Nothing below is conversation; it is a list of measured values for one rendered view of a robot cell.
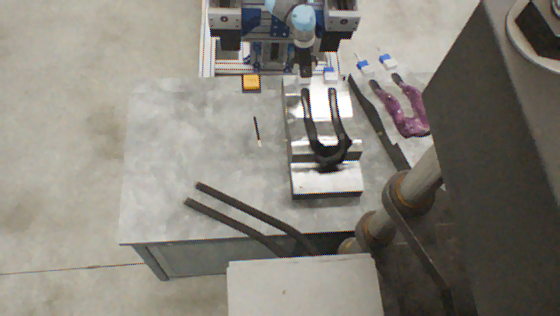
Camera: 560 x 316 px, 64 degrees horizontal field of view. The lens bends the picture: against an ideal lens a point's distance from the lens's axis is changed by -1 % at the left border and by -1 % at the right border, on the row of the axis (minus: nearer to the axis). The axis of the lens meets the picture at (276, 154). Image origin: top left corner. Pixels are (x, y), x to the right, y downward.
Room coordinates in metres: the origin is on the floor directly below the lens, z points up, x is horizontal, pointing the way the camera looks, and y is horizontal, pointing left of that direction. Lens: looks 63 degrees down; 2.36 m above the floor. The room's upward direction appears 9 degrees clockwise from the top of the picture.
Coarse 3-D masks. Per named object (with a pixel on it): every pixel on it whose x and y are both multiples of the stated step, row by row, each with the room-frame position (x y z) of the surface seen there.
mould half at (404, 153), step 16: (400, 64) 1.29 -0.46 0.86; (352, 80) 1.17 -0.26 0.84; (368, 80) 1.17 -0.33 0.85; (384, 80) 1.19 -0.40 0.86; (416, 80) 1.21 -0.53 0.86; (368, 96) 1.08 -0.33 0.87; (400, 96) 1.09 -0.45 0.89; (368, 112) 1.03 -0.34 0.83; (384, 112) 1.00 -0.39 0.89; (384, 128) 0.94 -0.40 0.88; (384, 144) 0.90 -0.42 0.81; (400, 144) 0.86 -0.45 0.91; (416, 144) 0.87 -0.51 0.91; (432, 144) 0.88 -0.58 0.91; (400, 160) 0.82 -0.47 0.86; (416, 160) 0.80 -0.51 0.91
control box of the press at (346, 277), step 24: (240, 264) 0.20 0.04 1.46; (264, 264) 0.21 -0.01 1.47; (288, 264) 0.21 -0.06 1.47; (312, 264) 0.22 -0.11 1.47; (336, 264) 0.23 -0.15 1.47; (360, 264) 0.24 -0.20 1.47; (240, 288) 0.15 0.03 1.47; (264, 288) 0.16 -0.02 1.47; (288, 288) 0.17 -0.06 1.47; (312, 288) 0.17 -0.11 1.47; (336, 288) 0.18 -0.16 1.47; (360, 288) 0.19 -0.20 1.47; (240, 312) 0.11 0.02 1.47; (264, 312) 0.12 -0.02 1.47; (288, 312) 0.12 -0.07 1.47; (312, 312) 0.13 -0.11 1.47; (336, 312) 0.14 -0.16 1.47; (360, 312) 0.14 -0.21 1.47
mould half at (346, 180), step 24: (288, 96) 1.01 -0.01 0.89; (312, 96) 1.03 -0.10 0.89; (288, 120) 0.90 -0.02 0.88; (288, 144) 0.81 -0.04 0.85; (336, 144) 0.80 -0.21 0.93; (360, 144) 0.82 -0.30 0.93; (312, 168) 0.73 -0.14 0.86; (336, 168) 0.74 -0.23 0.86; (312, 192) 0.63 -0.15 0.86; (336, 192) 0.65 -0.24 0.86; (360, 192) 0.67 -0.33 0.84
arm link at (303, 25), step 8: (296, 8) 1.07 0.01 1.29; (304, 8) 1.07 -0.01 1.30; (288, 16) 1.06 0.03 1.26; (296, 16) 1.04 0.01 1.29; (304, 16) 1.04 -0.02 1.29; (312, 16) 1.05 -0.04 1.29; (288, 24) 1.05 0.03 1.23; (296, 24) 1.03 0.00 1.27; (304, 24) 1.02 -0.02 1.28; (312, 24) 1.04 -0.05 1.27; (296, 32) 1.04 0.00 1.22; (304, 32) 1.03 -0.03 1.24; (312, 32) 1.05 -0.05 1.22; (304, 40) 1.04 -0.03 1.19
